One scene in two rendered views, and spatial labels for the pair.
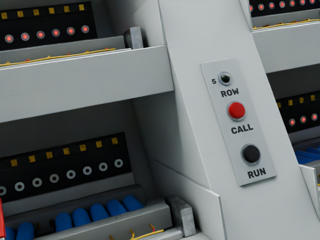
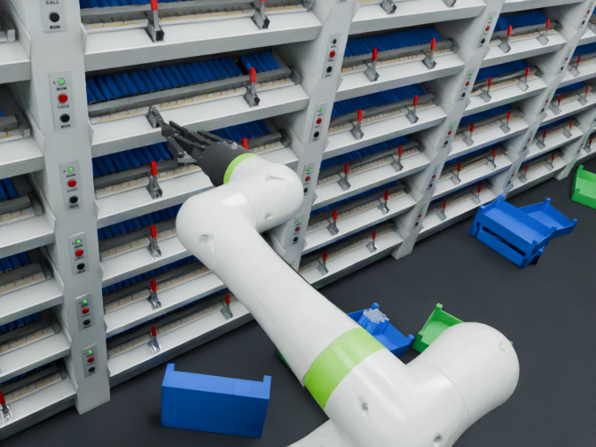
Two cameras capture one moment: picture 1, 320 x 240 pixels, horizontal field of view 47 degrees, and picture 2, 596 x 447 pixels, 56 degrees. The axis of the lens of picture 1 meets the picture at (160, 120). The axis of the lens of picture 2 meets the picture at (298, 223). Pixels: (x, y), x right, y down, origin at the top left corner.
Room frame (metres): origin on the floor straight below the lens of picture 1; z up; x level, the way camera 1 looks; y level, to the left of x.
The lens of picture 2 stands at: (-0.92, 0.62, 1.56)
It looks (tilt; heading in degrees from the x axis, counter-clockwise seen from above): 37 degrees down; 331
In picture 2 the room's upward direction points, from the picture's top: 11 degrees clockwise
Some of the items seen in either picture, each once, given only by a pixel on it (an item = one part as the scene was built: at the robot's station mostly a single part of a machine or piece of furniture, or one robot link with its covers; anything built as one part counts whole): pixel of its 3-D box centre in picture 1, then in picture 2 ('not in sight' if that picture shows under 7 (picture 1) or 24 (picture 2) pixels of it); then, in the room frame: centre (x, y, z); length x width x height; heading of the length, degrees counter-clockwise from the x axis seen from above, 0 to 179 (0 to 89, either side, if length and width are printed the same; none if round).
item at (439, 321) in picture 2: not in sight; (462, 345); (0.03, -0.67, 0.04); 0.30 x 0.20 x 0.08; 35
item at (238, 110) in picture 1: (235, 111); not in sight; (0.35, -0.07, 1.02); 0.02 x 0.01 x 0.02; 107
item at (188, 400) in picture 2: not in sight; (215, 401); (0.00, 0.27, 0.10); 0.30 x 0.08 x 0.20; 66
